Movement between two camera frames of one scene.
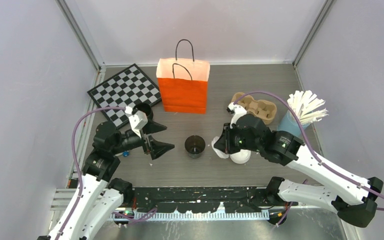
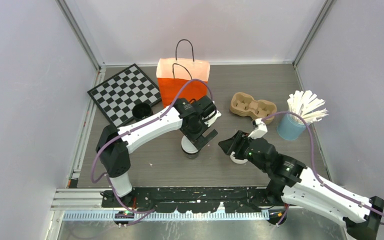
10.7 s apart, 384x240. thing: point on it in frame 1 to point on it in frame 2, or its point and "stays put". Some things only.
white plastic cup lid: [219, 153] to [188, 146]
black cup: [145, 108] stays put
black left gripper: [157, 148] to [202, 140]
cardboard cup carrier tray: [266, 110] stays put
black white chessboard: [130, 87] stays put
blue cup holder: [289, 122] stays put
